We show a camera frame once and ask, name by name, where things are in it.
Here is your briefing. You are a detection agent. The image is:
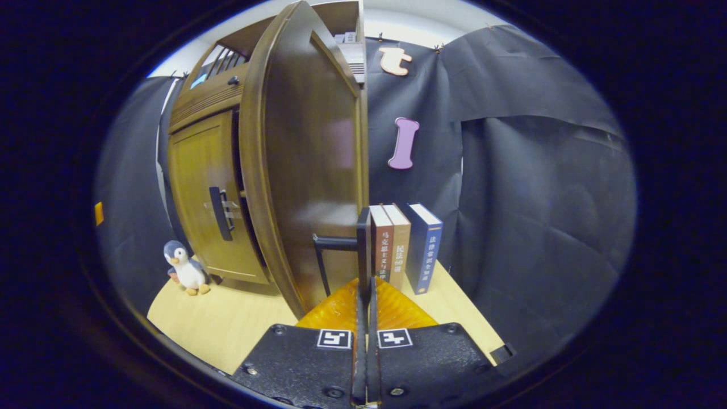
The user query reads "wooden double-door shoe cabinet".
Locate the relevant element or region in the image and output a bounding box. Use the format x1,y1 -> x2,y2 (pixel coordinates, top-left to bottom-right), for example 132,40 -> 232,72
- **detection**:
156,0 -> 370,322

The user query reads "penguin plush toy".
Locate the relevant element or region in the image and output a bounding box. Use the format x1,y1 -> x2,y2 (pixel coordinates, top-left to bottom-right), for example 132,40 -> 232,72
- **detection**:
164,240 -> 211,296

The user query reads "black backdrop cloth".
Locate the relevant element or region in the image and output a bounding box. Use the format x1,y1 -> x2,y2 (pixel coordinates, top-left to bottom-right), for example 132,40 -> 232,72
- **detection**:
94,26 -> 637,364

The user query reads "wooden shoe cabinet door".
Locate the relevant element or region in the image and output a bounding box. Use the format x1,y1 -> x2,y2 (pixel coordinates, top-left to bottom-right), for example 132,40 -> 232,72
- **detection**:
239,0 -> 370,320
168,110 -> 270,285

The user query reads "brown standing book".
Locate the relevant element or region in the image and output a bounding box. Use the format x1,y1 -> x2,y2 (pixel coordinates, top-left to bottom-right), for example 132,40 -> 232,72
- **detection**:
369,204 -> 394,282

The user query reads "tan standing book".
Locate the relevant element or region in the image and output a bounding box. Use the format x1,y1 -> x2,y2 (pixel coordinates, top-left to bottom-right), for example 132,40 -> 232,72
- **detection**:
382,203 -> 411,291

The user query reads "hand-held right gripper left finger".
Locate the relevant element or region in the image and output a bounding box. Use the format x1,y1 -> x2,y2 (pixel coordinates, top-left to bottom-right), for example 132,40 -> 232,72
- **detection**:
232,277 -> 367,407

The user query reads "black door handle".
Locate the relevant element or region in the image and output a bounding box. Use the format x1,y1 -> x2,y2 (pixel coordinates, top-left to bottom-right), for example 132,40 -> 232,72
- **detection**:
209,186 -> 235,241
312,207 -> 373,302

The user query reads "blue standing book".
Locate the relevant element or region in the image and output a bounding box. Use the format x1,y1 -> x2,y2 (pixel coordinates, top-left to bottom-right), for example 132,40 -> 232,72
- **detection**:
406,203 -> 444,295

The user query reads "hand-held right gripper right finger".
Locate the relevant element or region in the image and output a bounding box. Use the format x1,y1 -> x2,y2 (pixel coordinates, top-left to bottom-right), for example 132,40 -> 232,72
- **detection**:
368,277 -> 500,405

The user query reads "wooden cabinet drawer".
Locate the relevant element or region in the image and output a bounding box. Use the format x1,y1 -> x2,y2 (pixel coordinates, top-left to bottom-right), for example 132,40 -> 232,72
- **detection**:
168,62 -> 250,134

